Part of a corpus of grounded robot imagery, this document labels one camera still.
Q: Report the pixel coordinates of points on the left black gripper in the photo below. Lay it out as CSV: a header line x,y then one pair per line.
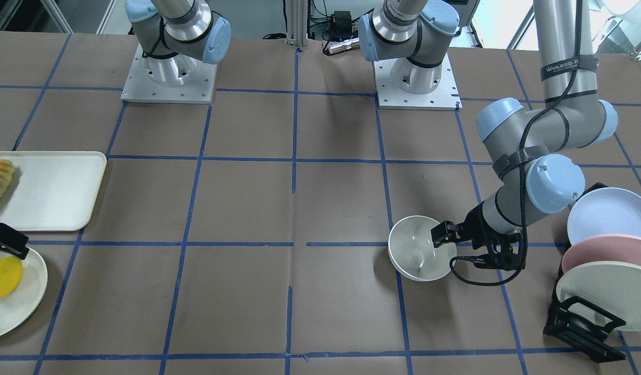
x,y
475,225

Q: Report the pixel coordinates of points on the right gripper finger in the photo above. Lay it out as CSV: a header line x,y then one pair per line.
x,y
13,242

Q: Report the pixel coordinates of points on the yellow lemon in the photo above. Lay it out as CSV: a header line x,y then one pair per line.
x,y
11,273

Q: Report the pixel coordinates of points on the white ceramic bowl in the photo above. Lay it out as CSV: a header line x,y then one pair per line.
x,y
412,252

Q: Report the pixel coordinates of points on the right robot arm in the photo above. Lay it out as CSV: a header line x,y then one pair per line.
x,y
69,107

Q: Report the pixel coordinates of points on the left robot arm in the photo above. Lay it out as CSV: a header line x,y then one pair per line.
x,y
524,145

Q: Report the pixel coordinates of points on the cream rectangular tray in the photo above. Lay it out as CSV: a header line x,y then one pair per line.
x,y
52,191

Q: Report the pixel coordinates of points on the cream round plate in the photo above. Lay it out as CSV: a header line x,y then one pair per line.
x,y
19,305

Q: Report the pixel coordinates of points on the black dish rack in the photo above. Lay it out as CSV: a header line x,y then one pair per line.
x,y
579,332

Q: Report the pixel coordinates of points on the light blue plate in rack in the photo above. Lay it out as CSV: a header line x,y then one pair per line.
x,y
607,210

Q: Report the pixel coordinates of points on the pink plate in rack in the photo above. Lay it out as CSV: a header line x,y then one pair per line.
x,y
605,247

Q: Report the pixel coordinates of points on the cream plate in rack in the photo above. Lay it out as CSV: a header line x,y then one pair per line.
x,y
612,285

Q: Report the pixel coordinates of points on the silver metal cylinder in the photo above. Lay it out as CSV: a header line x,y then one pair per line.
x,y
341,47

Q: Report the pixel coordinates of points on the aluminium frame post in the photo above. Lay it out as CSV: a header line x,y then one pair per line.
x,y
296,16

